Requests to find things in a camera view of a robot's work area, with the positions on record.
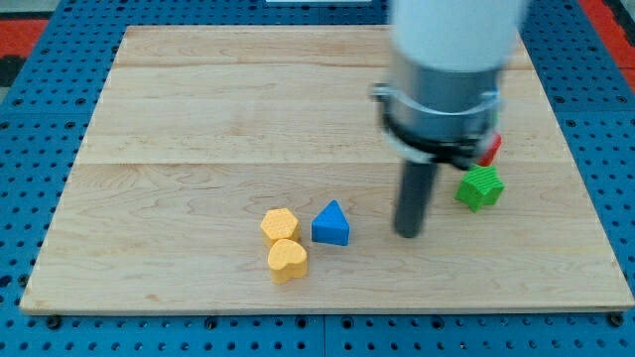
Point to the green star block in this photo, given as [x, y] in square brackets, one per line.
[479, 187]

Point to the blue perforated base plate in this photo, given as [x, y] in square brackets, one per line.
[59, 55]

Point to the yellow heart block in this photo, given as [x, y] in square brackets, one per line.
[287, 260]

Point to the red block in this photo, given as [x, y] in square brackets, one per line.
[488, 157]

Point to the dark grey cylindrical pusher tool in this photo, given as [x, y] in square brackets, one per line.
[415, 191]

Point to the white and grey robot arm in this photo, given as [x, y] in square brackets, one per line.
[440, 97]

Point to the light wooden board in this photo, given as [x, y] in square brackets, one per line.
[199, 131]

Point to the blue triangle block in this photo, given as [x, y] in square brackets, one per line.
[331, 226]

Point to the yellow hexagon block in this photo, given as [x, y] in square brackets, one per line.
[279, 224]

